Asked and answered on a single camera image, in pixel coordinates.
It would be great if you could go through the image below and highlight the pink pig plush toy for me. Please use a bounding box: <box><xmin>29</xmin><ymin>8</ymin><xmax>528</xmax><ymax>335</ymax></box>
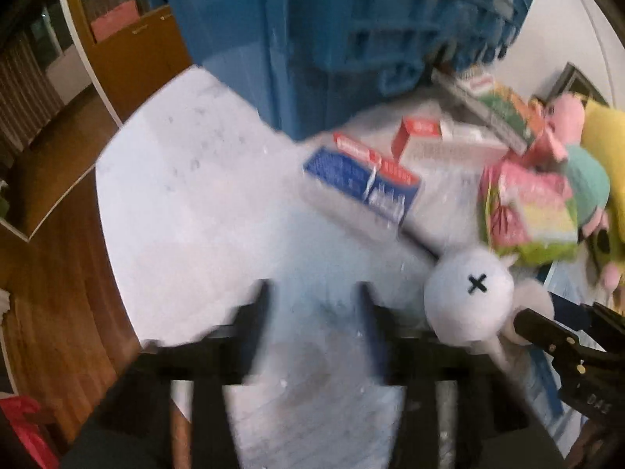
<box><xmin>535</xmin><ymin>92</ymin><xmax>610</xmax><ymax>238</ymax></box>

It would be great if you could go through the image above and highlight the blue plastic crate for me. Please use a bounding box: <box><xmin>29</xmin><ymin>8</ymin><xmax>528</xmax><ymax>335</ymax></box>
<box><xmin>149</xmin><ymin>0</ymin><xmax>533</xmax><ymax>141</ymax></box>

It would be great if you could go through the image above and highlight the green and orange box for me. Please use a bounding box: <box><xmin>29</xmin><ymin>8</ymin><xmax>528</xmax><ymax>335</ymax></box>
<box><xmin>431</xmin><ymin>66</ymin><xmax>543</xmax><ymax>156</ymax></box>

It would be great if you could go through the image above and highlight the white round plush toy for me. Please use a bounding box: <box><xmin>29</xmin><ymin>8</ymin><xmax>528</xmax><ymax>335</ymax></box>
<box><xmin>424</xmin><ymin>246</ymin><xmax>555</xmax><ymax>369</ymax></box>

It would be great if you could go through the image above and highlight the yellow plush toy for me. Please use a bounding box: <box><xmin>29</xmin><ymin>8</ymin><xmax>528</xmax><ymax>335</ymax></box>
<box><xmin>582</xmin><ymin>98</ymin><xmax>625</xmax><ymax>295</ymax></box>

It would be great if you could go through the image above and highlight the red and white box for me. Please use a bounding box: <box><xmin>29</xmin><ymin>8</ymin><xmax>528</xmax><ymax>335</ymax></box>
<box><xmin>391</xmin><ymin>116</ymin><xmax>509</xmax><ymax>168</ymax></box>

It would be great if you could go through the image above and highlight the black framed picture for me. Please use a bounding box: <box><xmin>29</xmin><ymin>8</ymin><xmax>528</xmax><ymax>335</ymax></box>
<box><xmin>546</xmin><ymin>63</ymin><xmax>608</xmax><ymax>106</ymax></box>

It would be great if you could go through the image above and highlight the blue and red box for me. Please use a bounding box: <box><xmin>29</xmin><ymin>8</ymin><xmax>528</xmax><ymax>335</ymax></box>
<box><xmin>302</xmin><ymin>132</ymin><xmax>423</xmax><ymax>242</ymax></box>

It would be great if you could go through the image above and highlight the pink and green snack bag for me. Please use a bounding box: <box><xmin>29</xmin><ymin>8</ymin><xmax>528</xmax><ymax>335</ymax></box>
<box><xmin>478</xmin><ymin>161</ymin><xmax>579</xmax><ymax>267</ymax></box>

